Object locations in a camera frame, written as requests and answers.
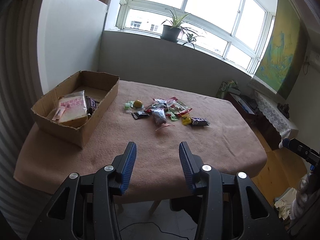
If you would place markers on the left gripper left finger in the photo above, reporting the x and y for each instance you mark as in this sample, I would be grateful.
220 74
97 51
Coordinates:
126 166

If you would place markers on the small green candy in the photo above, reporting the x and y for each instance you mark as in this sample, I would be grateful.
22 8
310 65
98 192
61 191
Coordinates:
128 105

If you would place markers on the pink tablecloth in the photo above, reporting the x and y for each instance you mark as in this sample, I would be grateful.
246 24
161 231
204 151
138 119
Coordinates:
228 144

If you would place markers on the green snack packet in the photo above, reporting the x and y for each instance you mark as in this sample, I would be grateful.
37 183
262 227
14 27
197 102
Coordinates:
172 116

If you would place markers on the large red snack bag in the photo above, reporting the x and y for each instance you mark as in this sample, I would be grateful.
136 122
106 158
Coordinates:
177 107

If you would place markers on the red candy bag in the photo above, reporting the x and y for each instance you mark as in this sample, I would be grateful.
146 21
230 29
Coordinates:
157 104

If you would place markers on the small trailing plant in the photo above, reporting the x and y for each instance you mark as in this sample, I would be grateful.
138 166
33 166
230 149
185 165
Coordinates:
191 36

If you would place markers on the purple chocolate bar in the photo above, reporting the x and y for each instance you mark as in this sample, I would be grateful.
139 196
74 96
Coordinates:
199 122

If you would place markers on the dark wooden side cabinet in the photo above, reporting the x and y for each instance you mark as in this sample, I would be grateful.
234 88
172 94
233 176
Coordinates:
256 119

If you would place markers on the dark snack in box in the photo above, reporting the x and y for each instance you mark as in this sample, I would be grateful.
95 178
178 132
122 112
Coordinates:
91 105

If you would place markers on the landscape wall painting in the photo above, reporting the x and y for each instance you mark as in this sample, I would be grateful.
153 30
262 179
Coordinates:
283 58

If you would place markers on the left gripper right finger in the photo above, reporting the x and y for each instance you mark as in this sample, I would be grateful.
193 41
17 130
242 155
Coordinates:
191 165

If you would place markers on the yellow jelly cup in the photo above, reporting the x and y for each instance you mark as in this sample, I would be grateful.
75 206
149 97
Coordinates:
137 104

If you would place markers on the green carton box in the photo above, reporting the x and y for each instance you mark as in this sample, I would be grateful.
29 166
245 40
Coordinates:
224 87

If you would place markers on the pink small packet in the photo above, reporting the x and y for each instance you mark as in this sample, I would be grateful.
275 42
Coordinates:
59 113

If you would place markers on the white cabinet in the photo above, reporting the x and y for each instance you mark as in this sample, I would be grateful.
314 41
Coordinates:
68 39

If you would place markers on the small black snack packet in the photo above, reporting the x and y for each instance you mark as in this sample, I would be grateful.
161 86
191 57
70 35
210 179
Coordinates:
140 114

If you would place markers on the window frame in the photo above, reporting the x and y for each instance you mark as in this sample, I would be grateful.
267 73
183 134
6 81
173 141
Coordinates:
235 31

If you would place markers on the potted spider plant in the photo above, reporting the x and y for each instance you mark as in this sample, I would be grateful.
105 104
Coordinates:
172 28

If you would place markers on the cardboard box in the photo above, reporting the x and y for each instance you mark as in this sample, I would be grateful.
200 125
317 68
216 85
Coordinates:
101 86

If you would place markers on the white lace cloth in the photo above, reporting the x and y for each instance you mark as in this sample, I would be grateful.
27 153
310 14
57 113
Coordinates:
284 126

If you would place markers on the dark dried fruit bag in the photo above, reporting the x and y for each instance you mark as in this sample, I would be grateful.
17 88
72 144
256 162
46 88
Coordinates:
159 116

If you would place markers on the white bread package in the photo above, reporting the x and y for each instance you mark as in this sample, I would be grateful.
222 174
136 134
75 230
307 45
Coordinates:
75 104

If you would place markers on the yellow snack packet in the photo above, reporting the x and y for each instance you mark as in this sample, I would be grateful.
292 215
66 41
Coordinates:
186 119

